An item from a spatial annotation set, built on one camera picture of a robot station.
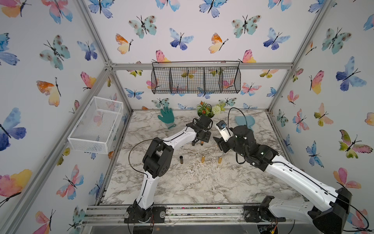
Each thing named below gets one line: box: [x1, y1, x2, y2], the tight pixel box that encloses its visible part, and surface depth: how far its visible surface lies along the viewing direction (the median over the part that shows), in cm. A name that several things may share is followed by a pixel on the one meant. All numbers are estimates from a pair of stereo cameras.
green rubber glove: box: [157, 106, 177, 130], surface depth 118 cm
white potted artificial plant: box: [196, 100, 226, 118], surface depth 102 cm
